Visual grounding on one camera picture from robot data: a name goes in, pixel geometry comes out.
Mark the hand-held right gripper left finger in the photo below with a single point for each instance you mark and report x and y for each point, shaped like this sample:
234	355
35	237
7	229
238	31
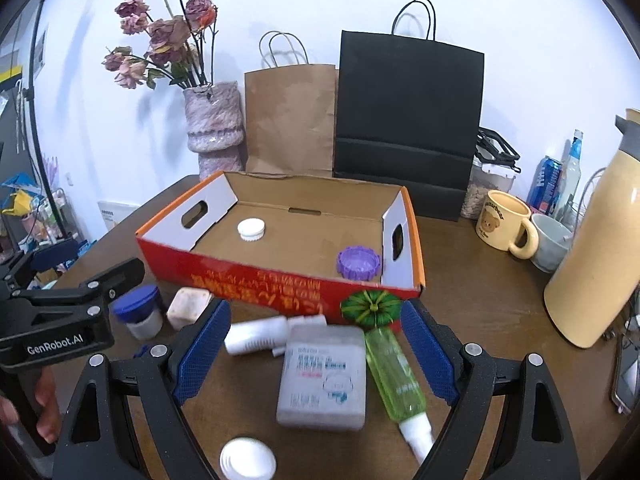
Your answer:
202	350

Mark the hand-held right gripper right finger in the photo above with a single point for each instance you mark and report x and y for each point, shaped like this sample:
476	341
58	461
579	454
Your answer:
430	355

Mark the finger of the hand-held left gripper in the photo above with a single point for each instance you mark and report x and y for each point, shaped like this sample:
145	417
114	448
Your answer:
115	277
52	255

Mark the white jar with blue lid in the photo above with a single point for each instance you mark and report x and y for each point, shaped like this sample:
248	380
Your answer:
135	305

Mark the green spray bottle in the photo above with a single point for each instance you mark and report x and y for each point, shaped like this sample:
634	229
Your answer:
395	380

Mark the cream square plastic container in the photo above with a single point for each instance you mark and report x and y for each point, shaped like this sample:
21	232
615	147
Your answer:
187	305

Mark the white tube bottle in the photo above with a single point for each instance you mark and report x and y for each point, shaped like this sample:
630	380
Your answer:
255	335

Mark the red cardboard box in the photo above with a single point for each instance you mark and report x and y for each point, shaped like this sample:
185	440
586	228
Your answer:
225	272

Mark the clear plastic packet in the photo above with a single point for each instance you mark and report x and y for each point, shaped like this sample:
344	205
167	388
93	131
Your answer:
320	380

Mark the white round ribbed lid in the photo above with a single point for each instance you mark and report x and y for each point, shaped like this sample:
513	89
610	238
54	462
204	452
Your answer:
247	460

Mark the person's left hand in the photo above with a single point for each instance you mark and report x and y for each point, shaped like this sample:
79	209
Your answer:
47	410

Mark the cluttered storage rack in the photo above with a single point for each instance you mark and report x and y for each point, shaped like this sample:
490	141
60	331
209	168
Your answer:
25	202

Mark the white printed carton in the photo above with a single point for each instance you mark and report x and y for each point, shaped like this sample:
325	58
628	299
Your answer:
117	215

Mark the purple scalloped lid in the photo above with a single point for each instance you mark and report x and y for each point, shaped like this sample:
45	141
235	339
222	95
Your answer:
357	262

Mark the small white capped jar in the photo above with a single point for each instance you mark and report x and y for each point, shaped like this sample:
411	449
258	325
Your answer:
251	229

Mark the yellow bear mug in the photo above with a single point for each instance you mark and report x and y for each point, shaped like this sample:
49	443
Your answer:
500	220

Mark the grey ceramic cup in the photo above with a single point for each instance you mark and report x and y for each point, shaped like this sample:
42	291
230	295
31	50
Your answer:
547	245

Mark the glass jar with clip lid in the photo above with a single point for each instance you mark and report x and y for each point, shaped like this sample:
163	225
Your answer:
480	190

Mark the pink speckled vase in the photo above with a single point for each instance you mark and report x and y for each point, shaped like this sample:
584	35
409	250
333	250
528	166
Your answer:
215	120

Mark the cream thermos jug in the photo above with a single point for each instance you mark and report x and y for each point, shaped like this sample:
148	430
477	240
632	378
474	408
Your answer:
595	260

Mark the smartphone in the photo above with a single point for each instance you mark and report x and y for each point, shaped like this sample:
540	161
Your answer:
627	375

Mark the blue drink can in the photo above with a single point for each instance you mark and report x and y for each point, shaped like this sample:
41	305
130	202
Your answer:
545	185

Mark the clear plastic bottle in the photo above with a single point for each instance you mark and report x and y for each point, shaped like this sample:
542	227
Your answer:
570	175

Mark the brown paper bag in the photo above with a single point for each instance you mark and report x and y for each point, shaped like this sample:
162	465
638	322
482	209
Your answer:
290	120

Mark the black paper bag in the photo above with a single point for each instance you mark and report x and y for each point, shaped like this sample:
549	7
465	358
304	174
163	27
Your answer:
405	110

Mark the dried pink flowers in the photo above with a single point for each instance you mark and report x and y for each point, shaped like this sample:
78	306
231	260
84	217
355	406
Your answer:
165	35

